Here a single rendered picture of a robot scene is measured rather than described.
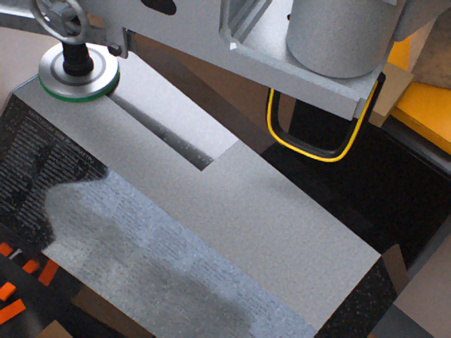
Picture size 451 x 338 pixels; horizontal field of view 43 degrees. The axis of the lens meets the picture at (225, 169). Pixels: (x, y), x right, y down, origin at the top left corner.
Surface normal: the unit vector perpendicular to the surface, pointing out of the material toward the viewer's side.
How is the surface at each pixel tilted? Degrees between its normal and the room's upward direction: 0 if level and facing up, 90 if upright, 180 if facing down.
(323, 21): 90
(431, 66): 90
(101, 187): 45
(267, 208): 0
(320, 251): 0
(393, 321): 0
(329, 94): 90
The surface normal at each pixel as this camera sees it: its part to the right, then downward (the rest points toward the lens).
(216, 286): -0.40, 0.04
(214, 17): -0.45, 0.72
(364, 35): 0.19, 0.82
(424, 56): -0.23, 0.80
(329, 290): 0.07, -0.57
